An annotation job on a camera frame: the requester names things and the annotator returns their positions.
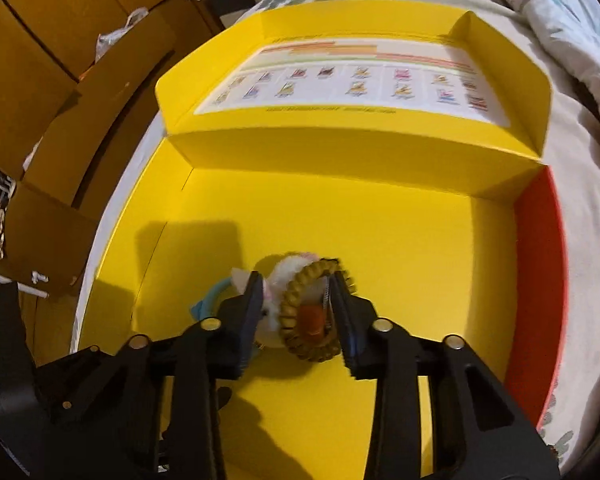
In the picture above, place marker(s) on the yellow cardboard box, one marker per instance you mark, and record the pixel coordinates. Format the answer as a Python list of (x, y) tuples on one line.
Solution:
[(399, 143)]

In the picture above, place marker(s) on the wooden wardrobe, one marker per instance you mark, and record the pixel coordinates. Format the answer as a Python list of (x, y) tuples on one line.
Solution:
[(68, 128)]

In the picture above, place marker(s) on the leaf pattern bed sheet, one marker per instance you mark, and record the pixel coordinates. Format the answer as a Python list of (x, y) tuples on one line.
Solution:
[(574, 153)]

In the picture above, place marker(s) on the floral white duvet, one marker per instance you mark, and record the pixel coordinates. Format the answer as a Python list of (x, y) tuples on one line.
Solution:
[(560, 15)]

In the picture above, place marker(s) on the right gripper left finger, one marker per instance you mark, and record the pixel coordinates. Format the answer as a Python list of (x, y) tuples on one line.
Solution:
[(173, 418)]

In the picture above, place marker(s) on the white plastic bag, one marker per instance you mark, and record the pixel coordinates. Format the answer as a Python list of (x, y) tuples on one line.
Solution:
[(105, 41)]

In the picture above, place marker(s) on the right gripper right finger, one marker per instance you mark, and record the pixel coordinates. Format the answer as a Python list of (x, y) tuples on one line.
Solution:
[(478, 429)]

